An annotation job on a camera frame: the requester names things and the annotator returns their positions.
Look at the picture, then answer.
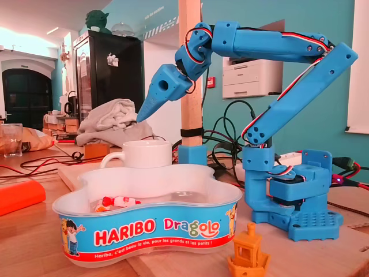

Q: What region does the black glass-door fridge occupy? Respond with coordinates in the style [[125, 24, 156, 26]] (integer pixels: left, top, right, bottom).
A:
[[73, 30, 145, 122]]

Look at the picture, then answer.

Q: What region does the crumpled grey cloth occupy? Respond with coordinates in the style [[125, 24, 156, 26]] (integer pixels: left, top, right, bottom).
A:
[[76, 98, 158, 148]]

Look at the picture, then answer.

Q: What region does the white ceramic mug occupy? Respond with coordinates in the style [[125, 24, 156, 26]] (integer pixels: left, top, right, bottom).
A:
[[99, 140, 173, 169]]

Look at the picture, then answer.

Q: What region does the small brown cardboard box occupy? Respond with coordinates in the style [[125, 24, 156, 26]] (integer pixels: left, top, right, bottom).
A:
[[83, 143, 111, 159]]

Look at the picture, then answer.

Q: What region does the clear glass dome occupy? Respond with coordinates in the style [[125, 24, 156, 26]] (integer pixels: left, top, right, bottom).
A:
[[111, 22, 135, 38]]

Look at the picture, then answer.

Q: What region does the black kettle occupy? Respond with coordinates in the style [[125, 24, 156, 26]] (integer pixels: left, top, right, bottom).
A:
[[63, 91, 79, 116]]

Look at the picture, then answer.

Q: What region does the white office printer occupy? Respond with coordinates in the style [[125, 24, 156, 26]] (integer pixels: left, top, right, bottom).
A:
[[222, 56, 284, 100]]

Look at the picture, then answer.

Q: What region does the wooden drawer cabinet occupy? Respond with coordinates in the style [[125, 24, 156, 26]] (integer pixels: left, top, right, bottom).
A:
[[43, 113, 80, 136]]

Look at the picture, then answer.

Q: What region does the black flat box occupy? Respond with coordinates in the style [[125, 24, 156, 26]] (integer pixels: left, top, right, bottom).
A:
[[56, 133, 78, 143]]

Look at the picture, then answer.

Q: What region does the red white wrapped candy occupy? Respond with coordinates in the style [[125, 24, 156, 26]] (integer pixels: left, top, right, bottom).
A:
[[102, 196, 142, 207]]

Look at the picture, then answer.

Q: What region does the green Yoda figure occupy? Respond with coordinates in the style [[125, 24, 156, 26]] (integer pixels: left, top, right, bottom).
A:
[[85, 9, 112, 35]]

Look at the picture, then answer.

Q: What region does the tan snack bag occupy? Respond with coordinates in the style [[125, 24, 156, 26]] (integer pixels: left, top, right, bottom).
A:
[[0, 126, 58, 154]]

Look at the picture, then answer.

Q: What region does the dark arched door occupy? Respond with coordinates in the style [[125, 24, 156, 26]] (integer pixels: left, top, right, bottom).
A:
[[2, 68, 54, 130]]

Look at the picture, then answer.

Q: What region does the Haribo Dragolo candy tub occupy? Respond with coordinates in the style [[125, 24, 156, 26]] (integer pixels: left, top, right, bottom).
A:
[[51, 163, 243, 268]]

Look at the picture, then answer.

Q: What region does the white power strip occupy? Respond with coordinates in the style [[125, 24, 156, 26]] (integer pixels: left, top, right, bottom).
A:
[[273, 152, 303, 167]]

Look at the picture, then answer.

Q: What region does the clear drinking glass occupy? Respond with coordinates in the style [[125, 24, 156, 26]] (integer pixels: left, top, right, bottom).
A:
[[1, 123, 24, 158]]

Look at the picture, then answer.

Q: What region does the orange 3D-printed toy boat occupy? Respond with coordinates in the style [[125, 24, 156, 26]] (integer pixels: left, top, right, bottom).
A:
[[227, 222, 271, 277]]

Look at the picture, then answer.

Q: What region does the light wooden base board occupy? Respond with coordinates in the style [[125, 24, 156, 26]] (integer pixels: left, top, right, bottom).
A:
[[57, 161, 369, 277]]

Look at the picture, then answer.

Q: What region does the wooden camera post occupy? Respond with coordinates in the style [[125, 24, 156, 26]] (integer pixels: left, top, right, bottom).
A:
[[178, 0, 204, 148]]

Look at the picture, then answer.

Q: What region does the black strap on post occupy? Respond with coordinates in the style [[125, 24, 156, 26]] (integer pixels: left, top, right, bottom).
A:
[[180, 129, 204, 138]]

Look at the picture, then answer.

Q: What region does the blue printed post base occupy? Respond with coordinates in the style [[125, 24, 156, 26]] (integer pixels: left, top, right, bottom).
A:
[[177, 144, 208, 166]]

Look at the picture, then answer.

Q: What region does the black cable with clip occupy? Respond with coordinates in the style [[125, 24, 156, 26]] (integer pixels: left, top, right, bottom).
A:
[[20, 152, 101, 174]]

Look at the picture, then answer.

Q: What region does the looped black cable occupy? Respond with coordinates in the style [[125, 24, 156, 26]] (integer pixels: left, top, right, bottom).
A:
[[201, 99, 257, 174]]

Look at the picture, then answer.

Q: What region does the thin red wire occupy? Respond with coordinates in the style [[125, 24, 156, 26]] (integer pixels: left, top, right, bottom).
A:
[[0, 155, 101, 185]]

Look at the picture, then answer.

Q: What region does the power cable with green connector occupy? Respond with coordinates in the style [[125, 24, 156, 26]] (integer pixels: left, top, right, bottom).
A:
[[331, 156, 369, 192]]

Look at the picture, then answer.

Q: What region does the white wall board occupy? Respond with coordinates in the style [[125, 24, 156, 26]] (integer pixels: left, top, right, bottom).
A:
[[345, 0, 369, 134]]

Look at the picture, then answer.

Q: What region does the braided dark cable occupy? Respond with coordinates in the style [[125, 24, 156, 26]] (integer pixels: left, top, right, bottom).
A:
[[327, 200, 369, 218]]

